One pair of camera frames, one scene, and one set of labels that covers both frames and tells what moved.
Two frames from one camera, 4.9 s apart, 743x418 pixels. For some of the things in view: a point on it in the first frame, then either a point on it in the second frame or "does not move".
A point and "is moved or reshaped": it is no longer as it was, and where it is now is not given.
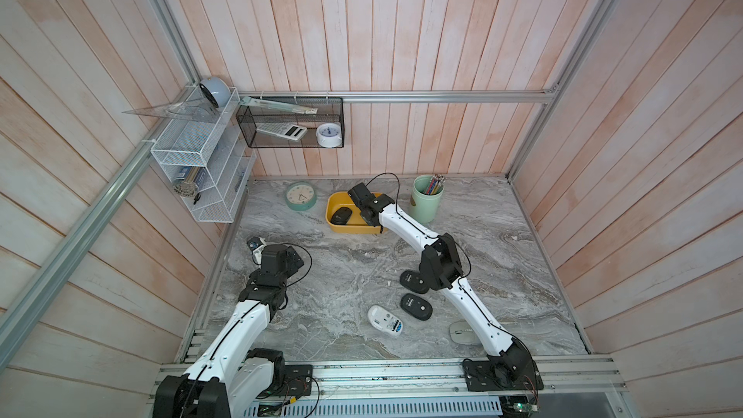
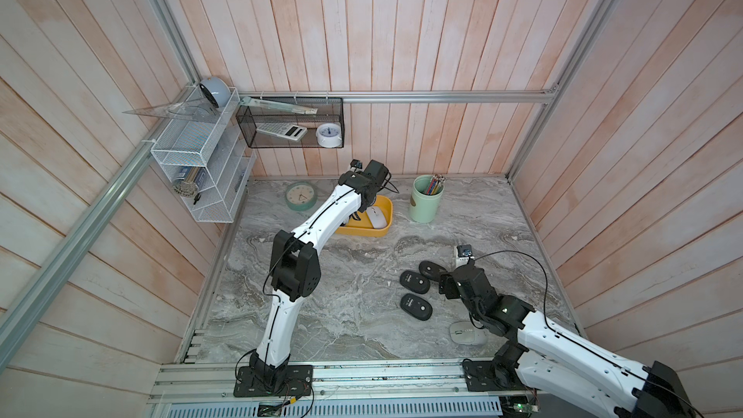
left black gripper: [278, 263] -> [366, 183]
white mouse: [385, 320] is moved or reshaped
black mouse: [416, 306] does not move
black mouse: [414, 281] does not move
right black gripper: [377, 198] -> [447, 281]
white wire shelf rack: [207, 153] does not move
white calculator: [287, 131] does not move
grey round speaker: [217, 90] does not move
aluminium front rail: [564, 378] does not move
